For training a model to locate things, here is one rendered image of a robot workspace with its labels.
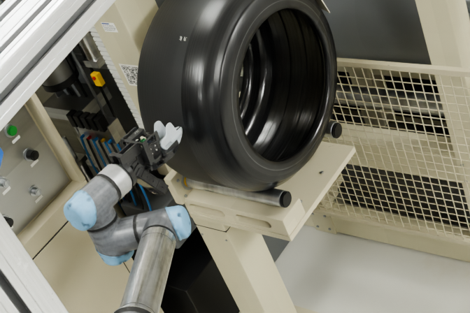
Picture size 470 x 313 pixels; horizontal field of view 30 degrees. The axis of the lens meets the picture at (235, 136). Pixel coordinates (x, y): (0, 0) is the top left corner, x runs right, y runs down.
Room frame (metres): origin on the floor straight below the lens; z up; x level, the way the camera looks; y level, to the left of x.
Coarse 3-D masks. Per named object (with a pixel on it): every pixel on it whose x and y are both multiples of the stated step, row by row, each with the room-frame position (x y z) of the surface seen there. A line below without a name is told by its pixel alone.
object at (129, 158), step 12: (144, 132) 1.69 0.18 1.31; (156, 132) 1.67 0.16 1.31; (132, 144) 1.66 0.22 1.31; (144, 144) 1.64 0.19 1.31; (156, 144) 1.67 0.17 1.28; (120, 156) 1.62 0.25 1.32; (132, 156) 1.63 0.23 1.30; (144, 156) 1.64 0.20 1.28; (156, 156) 1.66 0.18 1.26; (132, 168) 1.63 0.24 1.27; (144, 168) 1.65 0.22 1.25; (156, 168) 1.64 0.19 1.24; (132, 180) 1.59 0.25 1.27
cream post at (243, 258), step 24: (120, 0) 2.09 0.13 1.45; (144, 0) 2.14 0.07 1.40; (96, 24) 2.16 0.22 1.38; (120, 24) 2.09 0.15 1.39; (144, 24) 2.12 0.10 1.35; (120, 48) 2.13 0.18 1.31; (120, 72) 2.16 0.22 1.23; (168, 168) 2.17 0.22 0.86; (216, 240) 2.13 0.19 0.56; (240, 240) 2.10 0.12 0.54; (216, 264) 2.17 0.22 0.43; (240, 264) 2.08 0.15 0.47; (264, 264) 2.13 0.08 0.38; (240, 288) 2.13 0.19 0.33; (264, 288) 2.11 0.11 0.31; (264, 312) 2.08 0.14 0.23; (288, 312) 2.14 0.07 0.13
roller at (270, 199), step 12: (192, 180) 1.99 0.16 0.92; (216, 192) 1.92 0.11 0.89; (228, 192) 1.89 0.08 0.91; (240, 192) 1.86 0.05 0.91; (252, 192) 1.83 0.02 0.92; (264, 192) 1.80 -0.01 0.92; (276, 192) 1.78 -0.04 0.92; (288, 192) 1.77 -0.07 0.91; (276, 204) 1.76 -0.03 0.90; (288, 204) 1.76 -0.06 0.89
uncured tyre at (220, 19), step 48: (192, 0) 1.94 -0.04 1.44; (240, 0) 1.86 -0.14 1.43; (288, 0) 1.92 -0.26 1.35; (144, 48) 1.92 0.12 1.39; (192, 48) 1.80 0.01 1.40; (240, 48) 1.78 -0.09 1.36; (288, 48) 2.15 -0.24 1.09; (144, 96) 1.85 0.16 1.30; (192, 96) 1.74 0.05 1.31; (240, 96) 2.14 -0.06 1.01; (288, 96) 2.09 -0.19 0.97; (192, 144) 1.73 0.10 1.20; (240, 144) 1.71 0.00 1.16; (288, 144) 1.97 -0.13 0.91
